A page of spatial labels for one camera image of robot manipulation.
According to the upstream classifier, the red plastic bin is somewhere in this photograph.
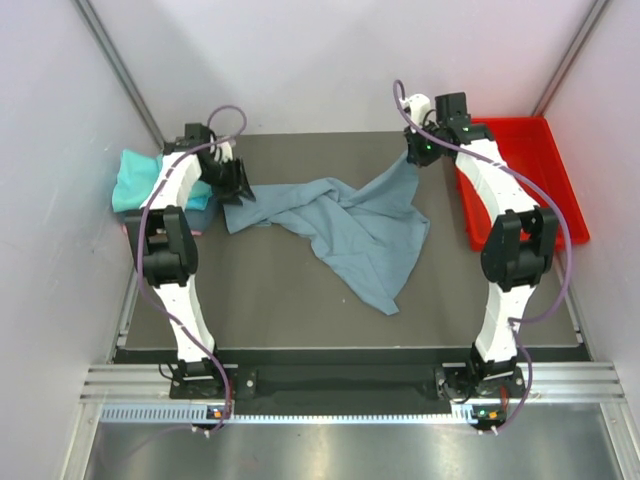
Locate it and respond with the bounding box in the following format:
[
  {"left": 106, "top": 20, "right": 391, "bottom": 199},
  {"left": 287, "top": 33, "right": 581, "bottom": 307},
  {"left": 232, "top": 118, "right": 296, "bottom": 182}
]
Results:
[{"left": 456, "top": 117, "right": 590, "bottom": 252}]

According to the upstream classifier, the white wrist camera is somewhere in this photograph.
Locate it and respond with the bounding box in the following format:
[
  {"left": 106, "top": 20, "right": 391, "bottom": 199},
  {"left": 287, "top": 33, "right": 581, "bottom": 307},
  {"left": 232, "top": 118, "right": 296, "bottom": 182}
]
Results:
[
  {"left": 400, "top": 93, "right": 432, "bottom": 127},
  {"left": 211, "top": 140, "right": 236, "bottom": 163}
]

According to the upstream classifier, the pink folded t shirt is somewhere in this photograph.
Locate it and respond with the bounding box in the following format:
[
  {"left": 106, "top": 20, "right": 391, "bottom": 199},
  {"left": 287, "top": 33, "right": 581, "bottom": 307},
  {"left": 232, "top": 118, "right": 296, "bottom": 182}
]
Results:
[{"left": 121, "top": 223, "right": 203, "bottom": 238}]

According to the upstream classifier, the teal folded t shirt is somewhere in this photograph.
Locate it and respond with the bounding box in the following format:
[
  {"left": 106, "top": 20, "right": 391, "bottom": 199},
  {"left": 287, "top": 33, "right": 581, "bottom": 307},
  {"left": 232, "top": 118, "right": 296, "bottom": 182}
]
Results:
[{"left": 110, "top": 148, "right": 213, "bottom": 213}]

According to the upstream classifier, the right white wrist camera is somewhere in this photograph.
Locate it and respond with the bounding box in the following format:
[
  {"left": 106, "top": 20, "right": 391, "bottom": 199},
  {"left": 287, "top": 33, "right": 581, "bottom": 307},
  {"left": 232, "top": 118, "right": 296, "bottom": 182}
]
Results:
[{"left": 400, "top": 93, "right": 432, "bottom": 127}]

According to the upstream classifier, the grey-blue t shirt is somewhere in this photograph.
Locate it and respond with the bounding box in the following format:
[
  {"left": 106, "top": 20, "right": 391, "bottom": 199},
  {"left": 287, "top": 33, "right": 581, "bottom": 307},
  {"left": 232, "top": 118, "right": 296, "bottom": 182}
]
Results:
[{"left": 224, "top": 154, "right": 431, "bottom": 316}]

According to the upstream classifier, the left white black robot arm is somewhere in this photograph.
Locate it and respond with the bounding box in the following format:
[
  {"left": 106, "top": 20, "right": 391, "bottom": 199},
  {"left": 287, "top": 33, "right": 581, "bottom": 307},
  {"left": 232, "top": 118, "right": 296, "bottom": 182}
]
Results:
[{"left": 125, "top": 123, "right": 255, "bottom": 400}]

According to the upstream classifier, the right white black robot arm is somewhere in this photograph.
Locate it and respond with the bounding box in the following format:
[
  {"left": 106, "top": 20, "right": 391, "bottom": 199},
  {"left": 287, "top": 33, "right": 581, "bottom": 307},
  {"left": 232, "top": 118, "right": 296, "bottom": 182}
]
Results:
[{"left": 396, "top": 93, "right": 560, "bottom": 402}]

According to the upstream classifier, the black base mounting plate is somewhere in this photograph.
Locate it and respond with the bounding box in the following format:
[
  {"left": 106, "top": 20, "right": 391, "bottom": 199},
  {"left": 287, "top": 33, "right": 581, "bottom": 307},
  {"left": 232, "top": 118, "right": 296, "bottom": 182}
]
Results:
[{"left": 168, "top": 363, "right": 526, "bottom": 401}]

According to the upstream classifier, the aluminium frame rail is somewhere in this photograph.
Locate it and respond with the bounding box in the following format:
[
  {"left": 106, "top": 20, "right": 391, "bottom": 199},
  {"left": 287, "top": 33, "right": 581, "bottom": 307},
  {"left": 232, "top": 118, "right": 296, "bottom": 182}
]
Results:
[{"left": 80, "top": 362, "right": 625, "bottom": 403}]

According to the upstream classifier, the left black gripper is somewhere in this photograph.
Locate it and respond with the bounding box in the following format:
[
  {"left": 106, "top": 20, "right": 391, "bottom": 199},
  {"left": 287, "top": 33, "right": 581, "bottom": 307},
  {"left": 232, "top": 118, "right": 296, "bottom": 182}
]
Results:
[{"left": 198, "top": 156, "right": 255, "bottom": 207}]

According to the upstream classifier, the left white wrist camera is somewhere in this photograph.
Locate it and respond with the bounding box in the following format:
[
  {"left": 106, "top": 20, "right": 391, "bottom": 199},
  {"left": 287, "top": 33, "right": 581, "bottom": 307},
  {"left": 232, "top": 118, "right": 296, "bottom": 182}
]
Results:
[{"left": 211, "top": 140, "right": 236, "bottom": 163}]

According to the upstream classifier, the grey slotted cable duct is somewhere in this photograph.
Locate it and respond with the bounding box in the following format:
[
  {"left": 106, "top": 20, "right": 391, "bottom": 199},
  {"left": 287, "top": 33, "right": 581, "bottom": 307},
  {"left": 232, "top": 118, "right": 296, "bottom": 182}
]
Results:
[{"left": 100, "top": 403, "right": 498, "bottom": 426}]

